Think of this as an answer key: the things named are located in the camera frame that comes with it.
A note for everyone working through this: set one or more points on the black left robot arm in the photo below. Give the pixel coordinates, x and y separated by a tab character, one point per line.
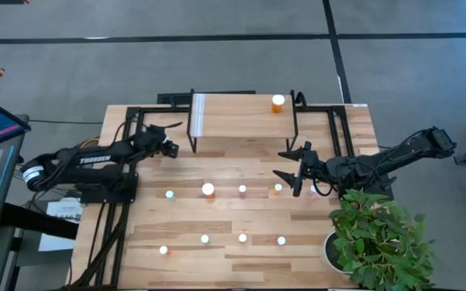
91	161

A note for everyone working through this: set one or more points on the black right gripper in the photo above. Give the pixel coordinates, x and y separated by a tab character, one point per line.
307	167

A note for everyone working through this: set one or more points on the green leafy plant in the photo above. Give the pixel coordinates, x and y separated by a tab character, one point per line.
382	242

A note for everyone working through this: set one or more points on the white paper sheet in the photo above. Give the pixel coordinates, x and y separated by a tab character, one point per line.
65	214

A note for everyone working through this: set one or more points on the black power strip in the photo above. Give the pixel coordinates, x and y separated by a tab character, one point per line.
174	98

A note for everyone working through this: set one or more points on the wooden shelf with black frame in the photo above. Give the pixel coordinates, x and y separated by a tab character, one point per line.
237	117

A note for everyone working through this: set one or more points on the wide orange medicine bottle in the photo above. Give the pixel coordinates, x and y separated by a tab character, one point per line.
208	189

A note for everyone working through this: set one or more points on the pink medicine bottle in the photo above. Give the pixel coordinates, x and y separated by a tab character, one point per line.
281	241
313	189
242	188

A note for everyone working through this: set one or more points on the tall orange medicine bottle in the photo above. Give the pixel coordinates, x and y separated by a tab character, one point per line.
242	238

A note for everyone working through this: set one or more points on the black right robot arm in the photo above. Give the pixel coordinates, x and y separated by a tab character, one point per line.
378	161

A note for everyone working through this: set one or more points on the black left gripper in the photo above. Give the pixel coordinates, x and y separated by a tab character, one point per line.
156	141

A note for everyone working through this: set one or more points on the white plant pot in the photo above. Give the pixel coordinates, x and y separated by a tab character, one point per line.
332	254

